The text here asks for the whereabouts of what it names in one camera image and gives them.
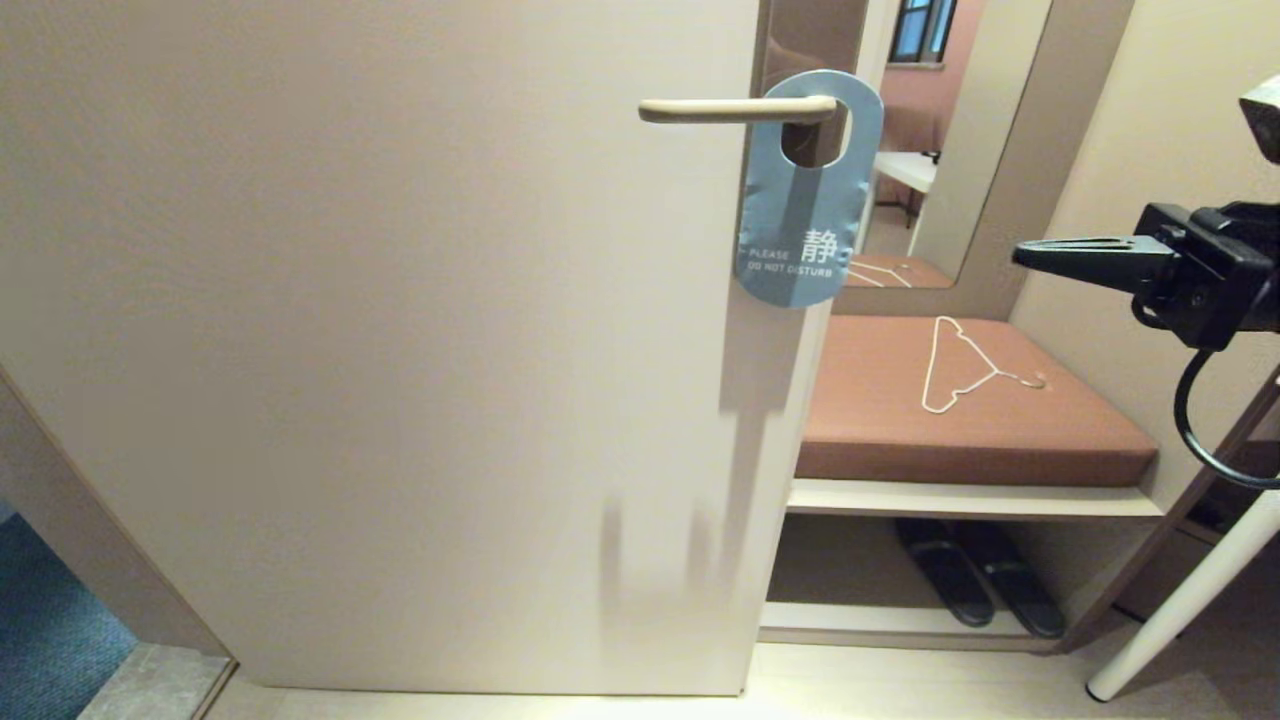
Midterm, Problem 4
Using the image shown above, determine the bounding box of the white wire clothes hanger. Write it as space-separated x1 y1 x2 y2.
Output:
919 316 1047 416

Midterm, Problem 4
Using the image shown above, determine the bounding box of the blue and white door hanger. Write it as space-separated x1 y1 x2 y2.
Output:
735 68 886 309

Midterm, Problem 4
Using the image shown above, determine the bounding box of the white bench base board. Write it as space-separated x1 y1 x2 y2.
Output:
757 601 1063 656

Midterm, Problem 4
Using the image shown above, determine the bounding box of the beige lever door handle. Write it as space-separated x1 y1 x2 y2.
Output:
638 95 839 125

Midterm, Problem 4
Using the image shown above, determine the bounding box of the wall mirror brown frame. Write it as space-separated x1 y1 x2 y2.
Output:
830 0 1136 321

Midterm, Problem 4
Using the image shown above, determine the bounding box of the black slipper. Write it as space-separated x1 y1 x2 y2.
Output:
893 518 996 630
955 520 1068 641

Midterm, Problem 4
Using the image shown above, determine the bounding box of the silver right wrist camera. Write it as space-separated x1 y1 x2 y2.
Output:
1240 75 1280 166

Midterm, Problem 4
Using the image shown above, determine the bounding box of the brown bench seat cushion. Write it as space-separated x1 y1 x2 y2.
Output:
796 316 1158 489

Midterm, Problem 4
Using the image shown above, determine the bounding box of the white bench seat board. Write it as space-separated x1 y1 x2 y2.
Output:
786 478 1164 523

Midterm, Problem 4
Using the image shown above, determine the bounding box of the beige room door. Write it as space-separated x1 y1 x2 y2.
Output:
0 0 899 698

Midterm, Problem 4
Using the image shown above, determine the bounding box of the white table leg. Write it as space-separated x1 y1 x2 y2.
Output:
1085 490 1280 704

